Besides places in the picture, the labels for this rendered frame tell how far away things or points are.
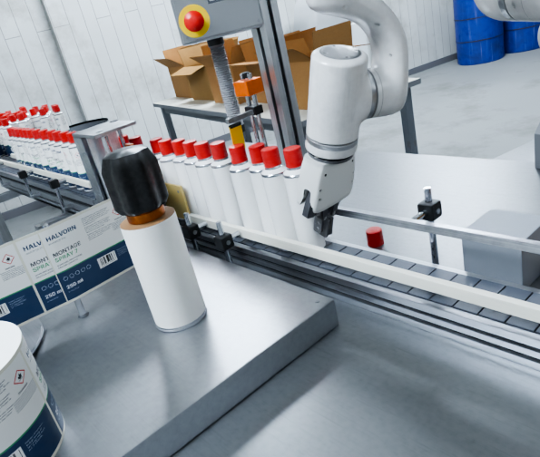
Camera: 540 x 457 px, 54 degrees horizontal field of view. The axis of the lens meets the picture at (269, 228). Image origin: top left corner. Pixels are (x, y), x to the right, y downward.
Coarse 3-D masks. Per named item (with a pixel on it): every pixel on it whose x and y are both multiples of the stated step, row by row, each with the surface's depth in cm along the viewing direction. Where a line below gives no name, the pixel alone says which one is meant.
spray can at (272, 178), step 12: (264, 156) 97; (276, 156) 97; (276, 168) 97; (264, 180) 98; (276, 180) 97; (276, 192) 98; (276, 204) 99; (288, 204) 99; (276, 216) 100; (288, 216) 100; (276, 228) 102; (288, 228) 101
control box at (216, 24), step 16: (176, 0) 99; (192, 0) 100; (224, 0) 100; (240, 0) 101; (256, 0) 101; (176, 16) 101; (208, 16) 101; (224, 16) 101; (240, 16) 102; (256, 16) 102; (192, 32) 102; (208, 32) 102; (224, 32) 102; (240, 32) 104
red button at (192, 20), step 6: (192, 12) 98; (198, 12) 98; (186, 18) 98; (192, 18) 98; (198, 18) 98; (186, 24) 99; (192, 24) 99; (198, 24) 99; (192, 30) 99; (198, 30) 100
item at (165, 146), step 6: (168, 138) 127; (162, 144) 125; (168, 144) 125; (162, 150) 126; (168, 150) 126; (162, 156) 127; (168, 156) 126; (174, 156) 126; (162, 162) 126; (168, 162) 126; (162, 168) 127; (168, 168) 126; (174, 168) 127; (168, 174) 127; (174, 174) 127; (168, 180) 128; (174, 180) 128
